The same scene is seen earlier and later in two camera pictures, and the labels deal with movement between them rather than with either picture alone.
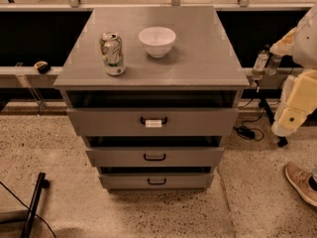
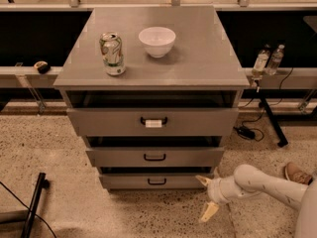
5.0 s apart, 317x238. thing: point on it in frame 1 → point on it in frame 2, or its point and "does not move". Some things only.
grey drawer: (157, 180) does not move
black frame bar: (42, 182) does not move
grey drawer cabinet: (160, 124) does not move
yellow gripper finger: (284, 46) → (205, 181)
